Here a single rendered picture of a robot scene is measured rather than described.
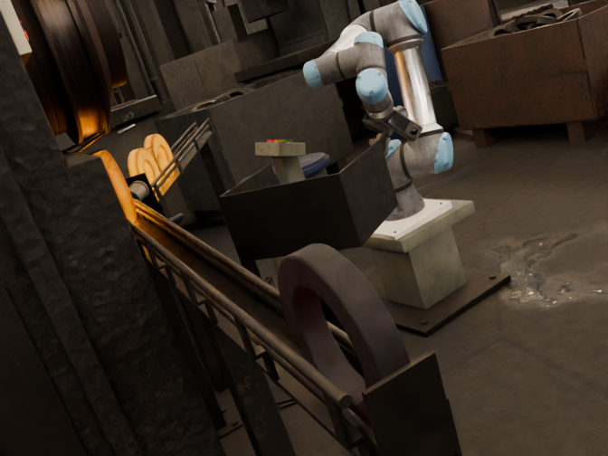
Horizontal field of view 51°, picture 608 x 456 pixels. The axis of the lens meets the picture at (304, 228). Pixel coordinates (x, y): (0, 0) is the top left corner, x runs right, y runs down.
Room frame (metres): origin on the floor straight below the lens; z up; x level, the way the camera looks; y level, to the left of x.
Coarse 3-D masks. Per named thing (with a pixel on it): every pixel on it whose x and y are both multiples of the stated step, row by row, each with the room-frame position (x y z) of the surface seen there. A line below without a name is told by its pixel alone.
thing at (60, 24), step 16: (48, 0) 1.36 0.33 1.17; (64, 0) 1.37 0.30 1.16; (48, 16) 1.35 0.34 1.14; (64, 16) 1.36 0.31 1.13; (64, 32) 1.36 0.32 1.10; (80, 32) 1.36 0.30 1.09; (64, 48) 1.36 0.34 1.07; (80, 48) 1.37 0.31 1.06; (64, 64) 1.36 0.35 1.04; (80, 64) 1.37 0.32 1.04; (96, 64) 1.38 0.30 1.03; (80, 80) 1.38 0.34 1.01; (96, 80) 1.39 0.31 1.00; (80, 96) 1.40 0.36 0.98; (96, 96) 1.42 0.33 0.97; (80, 112) 1.42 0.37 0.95; (96, 112) 1.44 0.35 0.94; (96, 128) 1.50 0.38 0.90
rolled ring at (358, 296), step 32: (288, 256) 0.58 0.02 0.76; (320, 256) 0.54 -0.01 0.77; (288, 288) 0.60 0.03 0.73; (320, 288) 0.52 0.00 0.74; (352, 288) 0.50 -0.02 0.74; (288, 320) 0.63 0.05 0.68; (320, 320) 0.62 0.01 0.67; (352, 320) 0.48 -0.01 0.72; (384, 320) 0.48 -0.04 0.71; (320, 352) 0.61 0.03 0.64; (384, 352) 0.47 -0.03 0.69; (352, 384) 0.57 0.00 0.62
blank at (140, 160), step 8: (136, 152) 2.01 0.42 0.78; (144, 152) 2.05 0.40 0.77; (128, 160) 1.99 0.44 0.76; (136, 160) 1.98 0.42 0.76; (144, 160) 2.03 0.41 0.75; (152, 160) 2.09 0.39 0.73; (128, 168) 1.98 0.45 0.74; (136, 168) 1.97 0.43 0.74; (144, 168) 2.07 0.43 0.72; (152, 168) 2.07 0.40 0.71; (152, 176) 2.06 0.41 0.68
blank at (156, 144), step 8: (152, 136) 2.17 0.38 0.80; (160, 136) 2.22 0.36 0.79; (144, 144) 2.15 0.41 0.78; (152, 144) 2.14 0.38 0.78; (160, 144) 2.20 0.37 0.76; (152, 152) 2.12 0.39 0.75; (160, 152) 2.22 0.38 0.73; (168, 152) 2.24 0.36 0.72; (160, 160) 2.15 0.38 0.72; (168, 160) 2.22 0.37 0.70; (160, 168) 2.12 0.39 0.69; (168, 168) 2.19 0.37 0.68
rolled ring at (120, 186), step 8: (104, 152) 1.55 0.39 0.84; (104, 160) 1.51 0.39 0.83; (112, 160) 1.51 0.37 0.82; (112, 168) 1.50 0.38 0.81; (112, 176) 1.48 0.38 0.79; (120, 176) 1.49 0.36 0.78; (112, 184) 1.48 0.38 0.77; (120, 184) 1.48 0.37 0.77; (120, 192) 1.48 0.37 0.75; (128, 192) 1.49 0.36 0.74; (120, 200) 1.48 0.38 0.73; (128, 200) 1.49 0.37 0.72; (128, 208) 1.49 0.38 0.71; (128, 216) 1.51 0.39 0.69; (136, 216) 1.52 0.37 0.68
